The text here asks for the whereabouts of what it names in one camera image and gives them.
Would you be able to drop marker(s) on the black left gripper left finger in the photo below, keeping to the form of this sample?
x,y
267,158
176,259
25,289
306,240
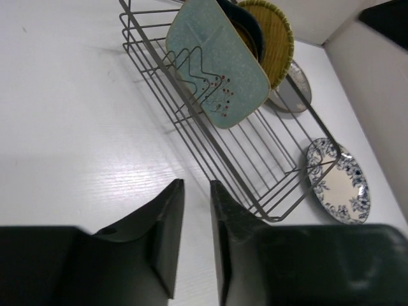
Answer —
x,y
130,262

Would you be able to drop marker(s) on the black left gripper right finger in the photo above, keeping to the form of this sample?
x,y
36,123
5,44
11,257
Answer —
x,y
260,264

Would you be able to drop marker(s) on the blue floral white plate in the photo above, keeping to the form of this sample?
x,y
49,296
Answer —
x,y
339,183

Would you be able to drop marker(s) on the grey reindeer plate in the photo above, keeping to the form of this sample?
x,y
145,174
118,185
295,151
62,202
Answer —
x,y
284,97

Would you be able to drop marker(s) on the light green rectangular plate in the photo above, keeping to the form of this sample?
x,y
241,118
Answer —
x,y
218,68

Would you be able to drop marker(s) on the yellow woven round plate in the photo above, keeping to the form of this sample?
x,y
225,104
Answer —
x,y
278,38

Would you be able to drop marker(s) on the dark blue plate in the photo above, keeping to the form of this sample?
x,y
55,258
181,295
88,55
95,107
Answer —
x,y
247,26

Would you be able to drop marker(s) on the yellow brown patterned plate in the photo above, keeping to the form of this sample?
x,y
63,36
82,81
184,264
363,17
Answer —
x,y
246,37

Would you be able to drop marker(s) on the grey wire dish rack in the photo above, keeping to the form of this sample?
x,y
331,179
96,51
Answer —
x,y
261,160

